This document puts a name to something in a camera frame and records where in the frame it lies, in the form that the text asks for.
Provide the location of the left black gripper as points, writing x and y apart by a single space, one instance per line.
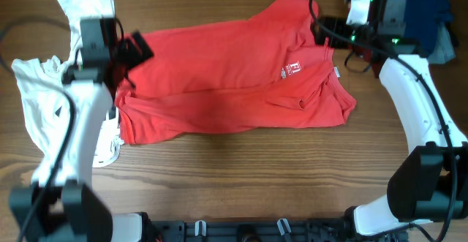
129 48

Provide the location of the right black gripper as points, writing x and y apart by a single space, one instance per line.
337 25

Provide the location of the red t-shirt white print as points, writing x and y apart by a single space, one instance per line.
229 77

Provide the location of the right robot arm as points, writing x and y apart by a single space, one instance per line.
431 183

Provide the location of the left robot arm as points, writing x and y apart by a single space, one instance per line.
60 204

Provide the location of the folded navy blue shirt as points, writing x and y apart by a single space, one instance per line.
423 17

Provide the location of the white t-shirt black logo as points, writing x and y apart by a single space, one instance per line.
46 112

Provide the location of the folded light grey garment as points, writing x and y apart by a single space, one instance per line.
443 50

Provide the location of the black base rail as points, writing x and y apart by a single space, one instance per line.
282 230

